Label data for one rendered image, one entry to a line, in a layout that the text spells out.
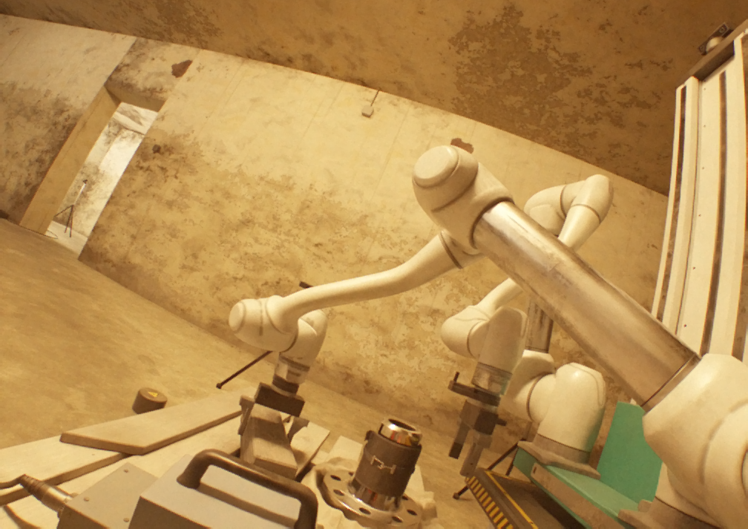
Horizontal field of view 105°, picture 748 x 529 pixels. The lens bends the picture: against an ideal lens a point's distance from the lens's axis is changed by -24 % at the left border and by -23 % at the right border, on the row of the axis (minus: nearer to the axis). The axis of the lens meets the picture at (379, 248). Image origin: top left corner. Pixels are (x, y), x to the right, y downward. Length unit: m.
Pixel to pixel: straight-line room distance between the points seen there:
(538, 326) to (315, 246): 2.56
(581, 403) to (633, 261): 3.09
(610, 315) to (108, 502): 0.67
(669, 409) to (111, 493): 0.67
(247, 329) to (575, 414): 0.84
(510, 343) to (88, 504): 0.80
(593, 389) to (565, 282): 0.57
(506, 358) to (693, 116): 1.02
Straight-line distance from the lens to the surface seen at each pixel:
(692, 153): 1.39
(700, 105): 1.54
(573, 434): 1.07
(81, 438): 0.88
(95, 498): 0.56
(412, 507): 1.06
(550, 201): 1.26
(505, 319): 0.90
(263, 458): 0.89
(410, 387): 3.26
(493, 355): 0.89
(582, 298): 0.54
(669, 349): 0.53
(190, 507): 0.50
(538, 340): 1.21
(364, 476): 0.95
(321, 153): 3.80
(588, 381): 1.08
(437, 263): 0.84
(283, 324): 0.88
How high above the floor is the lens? 0.57
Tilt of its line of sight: 13 degrees up
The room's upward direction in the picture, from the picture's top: 22 degrees clockwise
